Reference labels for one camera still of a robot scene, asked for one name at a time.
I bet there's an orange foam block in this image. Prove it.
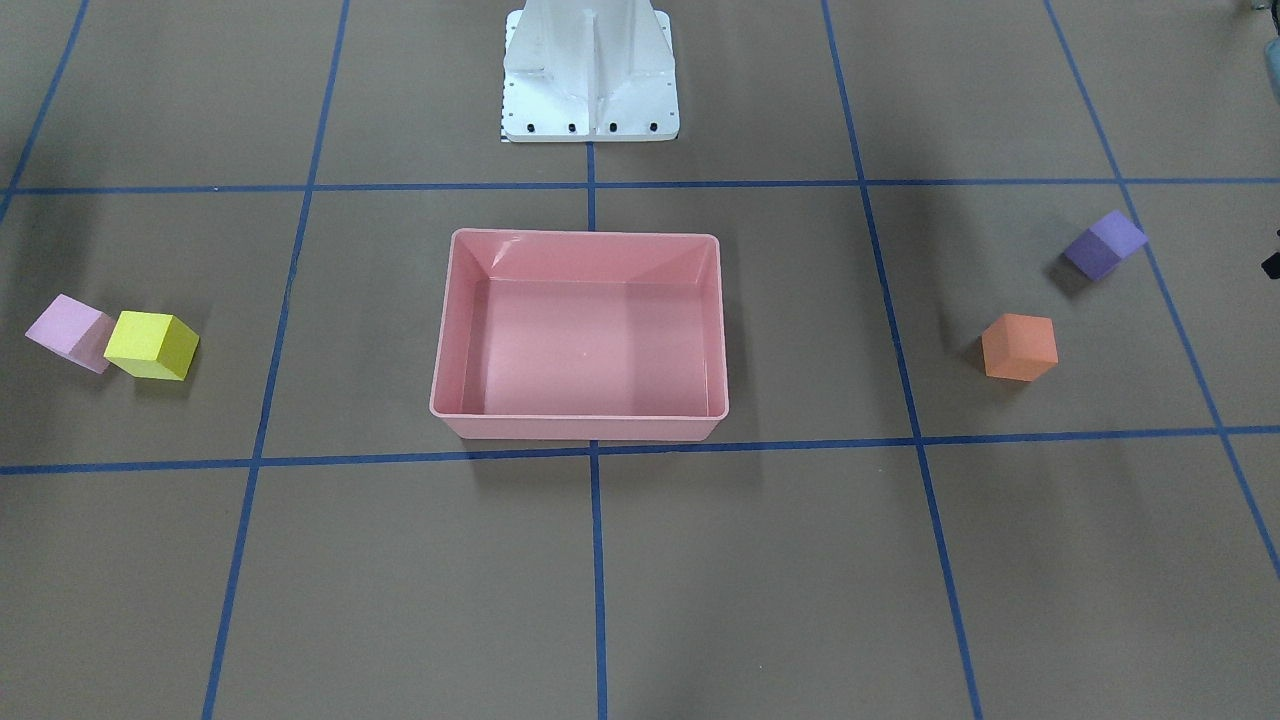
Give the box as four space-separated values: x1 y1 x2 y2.
980 313 1059 382

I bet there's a yellow foam block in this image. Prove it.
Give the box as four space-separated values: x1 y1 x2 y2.
104 310 200 380

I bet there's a purple foam block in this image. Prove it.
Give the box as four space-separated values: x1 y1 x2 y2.
1062 210 1149 282

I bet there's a pink plastic bin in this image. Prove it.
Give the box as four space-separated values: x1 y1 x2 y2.
429 228 730 442

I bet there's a pink foam block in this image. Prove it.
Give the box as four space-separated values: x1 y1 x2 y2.
24 293 116 375

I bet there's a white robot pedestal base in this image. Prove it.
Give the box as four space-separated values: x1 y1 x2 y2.
500 1 681 143

